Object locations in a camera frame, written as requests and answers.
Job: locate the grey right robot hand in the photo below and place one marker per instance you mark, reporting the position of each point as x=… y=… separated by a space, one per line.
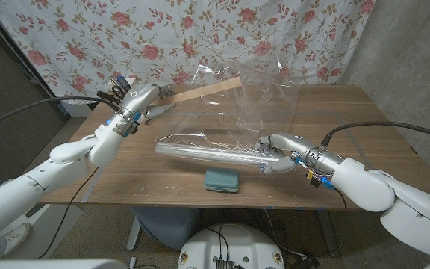
x=286 y=149

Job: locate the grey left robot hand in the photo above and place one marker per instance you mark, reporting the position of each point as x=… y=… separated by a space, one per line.
x=142 y=99

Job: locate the light wooden strip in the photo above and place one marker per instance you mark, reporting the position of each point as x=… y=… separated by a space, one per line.
x=207 y=90

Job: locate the cling film roll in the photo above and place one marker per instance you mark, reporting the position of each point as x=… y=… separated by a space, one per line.
x=215 y=155

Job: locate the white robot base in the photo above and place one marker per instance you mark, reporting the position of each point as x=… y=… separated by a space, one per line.
x=233 y=243

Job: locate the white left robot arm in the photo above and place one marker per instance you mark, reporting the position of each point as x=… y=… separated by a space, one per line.
x=50 y=172

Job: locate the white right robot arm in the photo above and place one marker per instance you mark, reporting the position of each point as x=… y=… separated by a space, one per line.
x=386 y=187

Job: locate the teal toy case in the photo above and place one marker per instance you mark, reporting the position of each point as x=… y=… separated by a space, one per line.
x=221 y=179

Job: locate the small white box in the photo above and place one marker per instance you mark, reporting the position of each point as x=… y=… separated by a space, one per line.
x=133 y=79

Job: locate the floral backdrop cloth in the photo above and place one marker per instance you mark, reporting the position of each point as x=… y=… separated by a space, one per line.
x=200 y=37

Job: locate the grey table leg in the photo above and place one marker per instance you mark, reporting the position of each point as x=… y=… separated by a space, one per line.
x=328 y=235

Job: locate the black power adapter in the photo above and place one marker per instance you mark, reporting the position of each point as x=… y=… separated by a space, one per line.
x=304 y=261

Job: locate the grey blue stool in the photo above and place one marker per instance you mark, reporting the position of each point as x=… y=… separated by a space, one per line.
x=166 y=224

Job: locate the dark grey partition panel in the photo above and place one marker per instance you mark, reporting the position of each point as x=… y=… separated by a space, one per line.
x=6 y=93

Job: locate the white floor platform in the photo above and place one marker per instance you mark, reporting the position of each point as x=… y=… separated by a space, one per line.
x=58 y=228

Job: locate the white shoe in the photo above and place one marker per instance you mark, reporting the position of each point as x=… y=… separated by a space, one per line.
x=17 y=237

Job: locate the white robot torso edge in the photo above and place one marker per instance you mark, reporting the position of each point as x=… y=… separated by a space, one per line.
x=50 y=264

